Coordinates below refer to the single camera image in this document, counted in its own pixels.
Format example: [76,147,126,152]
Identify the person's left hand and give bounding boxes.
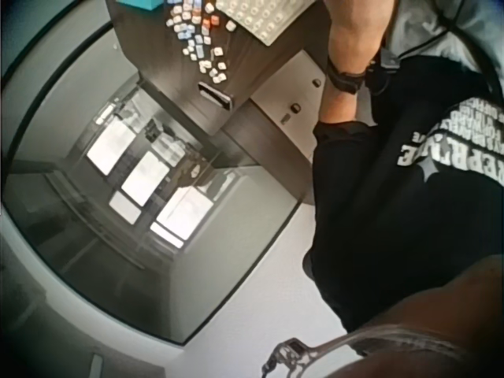
[327,0,393,74]

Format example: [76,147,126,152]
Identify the black wrist band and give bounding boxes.
[325,50,399,97]

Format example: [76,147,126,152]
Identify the white drawer unit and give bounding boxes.
[250,49,330,133]

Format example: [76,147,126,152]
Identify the person's legs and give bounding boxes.
[384,0,504,76]

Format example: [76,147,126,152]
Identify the white keyboard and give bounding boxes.
[215,0,302,46]

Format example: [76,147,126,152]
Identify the black rectangular device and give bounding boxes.
[196,81,234,110]

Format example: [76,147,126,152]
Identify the scattered heap of keycaps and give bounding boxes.
[165,0,238,85]

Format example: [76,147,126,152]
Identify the brown wooden desk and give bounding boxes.
[104,0,330,137]

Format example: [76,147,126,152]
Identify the teal box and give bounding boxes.
[117,0,164,13]

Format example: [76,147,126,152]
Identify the glass partition with black frame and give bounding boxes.
[0,19,316,348]

